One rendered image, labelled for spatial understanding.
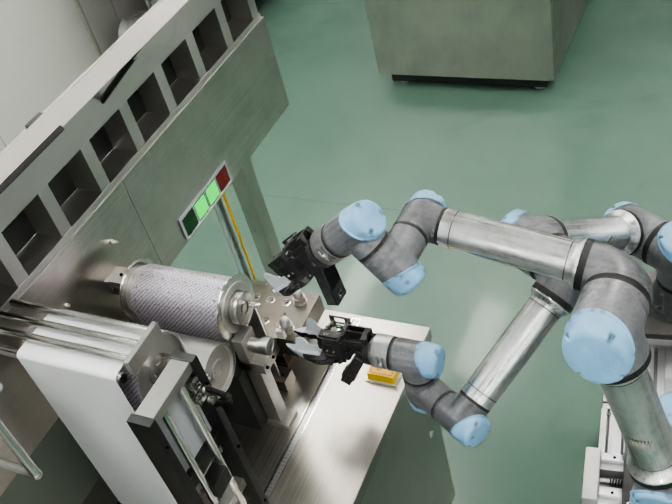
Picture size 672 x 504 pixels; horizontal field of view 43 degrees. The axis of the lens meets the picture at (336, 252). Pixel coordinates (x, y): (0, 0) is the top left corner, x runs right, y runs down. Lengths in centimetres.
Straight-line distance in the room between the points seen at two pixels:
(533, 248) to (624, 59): 328
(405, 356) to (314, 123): 297
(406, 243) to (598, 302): 36
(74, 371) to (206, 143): 87
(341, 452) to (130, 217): 74
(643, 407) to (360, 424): 72
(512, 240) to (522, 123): 281
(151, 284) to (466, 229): 73
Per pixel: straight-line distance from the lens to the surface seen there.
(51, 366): 169
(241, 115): 244
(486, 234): 159
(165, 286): 191
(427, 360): 181
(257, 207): 287
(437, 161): 420
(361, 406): 207
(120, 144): 211
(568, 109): 444
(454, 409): 184
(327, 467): 199
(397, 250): 156
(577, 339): 145
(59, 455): 206
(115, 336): 163
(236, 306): 184
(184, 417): 162
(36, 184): 185
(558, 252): 157
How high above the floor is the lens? 252
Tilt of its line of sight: 41 degrees down
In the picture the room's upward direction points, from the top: 16 degrees counter-clockwise
